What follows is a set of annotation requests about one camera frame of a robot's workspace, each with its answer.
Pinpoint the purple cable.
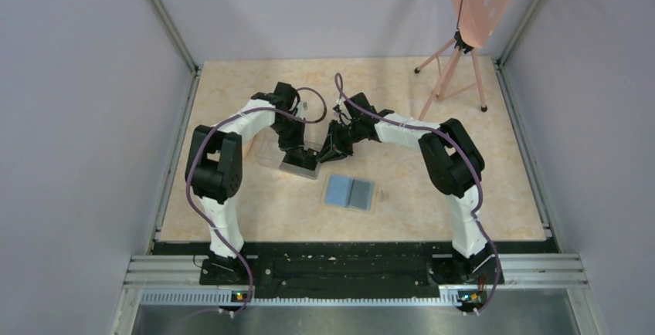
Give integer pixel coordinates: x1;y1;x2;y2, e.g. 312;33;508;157
185;86;328;318
334;73;501;316

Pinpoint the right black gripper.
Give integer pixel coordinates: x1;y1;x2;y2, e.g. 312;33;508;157
317;120;364;165

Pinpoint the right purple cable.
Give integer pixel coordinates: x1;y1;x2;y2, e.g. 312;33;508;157
334;73;501;316

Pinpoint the aluminium frame rail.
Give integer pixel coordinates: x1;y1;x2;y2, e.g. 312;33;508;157
123;254;588;307

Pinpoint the clear plastic card box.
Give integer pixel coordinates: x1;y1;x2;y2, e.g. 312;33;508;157
253;134;321;180

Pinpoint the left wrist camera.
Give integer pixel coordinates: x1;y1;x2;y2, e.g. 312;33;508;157
295;100;308;122

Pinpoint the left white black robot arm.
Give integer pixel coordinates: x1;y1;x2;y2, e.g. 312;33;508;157
185;82;320;284

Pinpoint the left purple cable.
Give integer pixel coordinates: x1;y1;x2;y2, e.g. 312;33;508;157
185;86;328;318

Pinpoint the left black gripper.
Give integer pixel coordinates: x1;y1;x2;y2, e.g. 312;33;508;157
270;117;306;161

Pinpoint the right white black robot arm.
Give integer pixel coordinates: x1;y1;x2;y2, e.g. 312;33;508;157
318;93;493;283

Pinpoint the pink tripod music stand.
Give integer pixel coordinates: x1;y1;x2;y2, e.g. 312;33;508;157
414;0;511;120

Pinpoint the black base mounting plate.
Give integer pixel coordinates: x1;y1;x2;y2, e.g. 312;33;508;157
199;242;504;299

